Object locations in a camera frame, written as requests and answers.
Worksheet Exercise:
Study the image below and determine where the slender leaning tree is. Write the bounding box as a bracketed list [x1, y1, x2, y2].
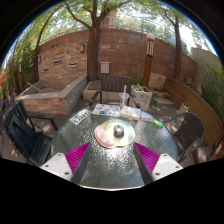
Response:
[163, 9, 184, 81]

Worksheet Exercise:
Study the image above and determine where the small green tube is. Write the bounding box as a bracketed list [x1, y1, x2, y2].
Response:
[152, 119, 165, 129]

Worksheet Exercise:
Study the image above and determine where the thin curved tree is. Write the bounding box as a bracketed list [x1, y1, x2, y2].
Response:
[32, 9, 54, 84]

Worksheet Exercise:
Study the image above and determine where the stone raised basin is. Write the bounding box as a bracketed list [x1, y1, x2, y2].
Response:
[14, 74, 89, 116]

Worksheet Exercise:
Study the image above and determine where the brown wicker chair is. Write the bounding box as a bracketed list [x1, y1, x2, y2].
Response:
[162, 111, 205, 164]

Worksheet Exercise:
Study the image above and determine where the curved wooden bench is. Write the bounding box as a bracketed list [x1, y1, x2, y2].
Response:
[163, 77, 224, 148]

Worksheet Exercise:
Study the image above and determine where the white utility box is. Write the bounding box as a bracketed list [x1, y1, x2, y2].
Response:
[100, 61, 111, 74]

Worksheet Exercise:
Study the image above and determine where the concrete planter with plant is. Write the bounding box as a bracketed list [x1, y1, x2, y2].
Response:
[130, 83, 154, 112]

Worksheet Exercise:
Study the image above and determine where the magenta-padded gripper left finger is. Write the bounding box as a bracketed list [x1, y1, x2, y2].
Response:
[39, 142, 92, 185]

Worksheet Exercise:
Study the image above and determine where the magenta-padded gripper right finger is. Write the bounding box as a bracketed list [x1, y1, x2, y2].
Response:
[133, 142, 184, 185]

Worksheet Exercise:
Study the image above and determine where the clear plastic cup with straw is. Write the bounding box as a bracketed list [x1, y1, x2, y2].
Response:
[118, 84, 130, 109]

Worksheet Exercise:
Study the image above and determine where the short garden lamp post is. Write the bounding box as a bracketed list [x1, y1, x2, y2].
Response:
[17, 58, 25, 93]

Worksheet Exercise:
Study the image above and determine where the wooden garden lamp post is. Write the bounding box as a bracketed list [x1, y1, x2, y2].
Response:
[141, 32, 156, 88]

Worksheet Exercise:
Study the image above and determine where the forked tree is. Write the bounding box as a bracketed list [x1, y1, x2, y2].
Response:
[63, 0, 114, 82]

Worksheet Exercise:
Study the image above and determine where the black slatted chair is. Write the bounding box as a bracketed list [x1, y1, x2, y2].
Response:
[1, 99, 58, 167]

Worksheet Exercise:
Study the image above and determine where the dark grey computer mouse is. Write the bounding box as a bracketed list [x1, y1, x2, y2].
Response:
[113, 124, 125, 138]

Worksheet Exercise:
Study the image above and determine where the dark wooden slatted chair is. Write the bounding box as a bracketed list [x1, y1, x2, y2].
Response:
[88, 74, 141, 109]

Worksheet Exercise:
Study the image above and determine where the orange parasol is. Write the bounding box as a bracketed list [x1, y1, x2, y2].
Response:
[0, 71, 8, 86]

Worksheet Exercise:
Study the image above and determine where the empty concrete planter box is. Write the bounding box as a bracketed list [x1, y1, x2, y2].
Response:
[82, 79, 103, 102]

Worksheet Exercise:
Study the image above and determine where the pastel round mouse pad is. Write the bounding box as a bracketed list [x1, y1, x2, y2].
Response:
[94, 118, 136, 149]

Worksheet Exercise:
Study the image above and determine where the white book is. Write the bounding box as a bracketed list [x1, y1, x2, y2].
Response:
[119, 105, 142, 121]

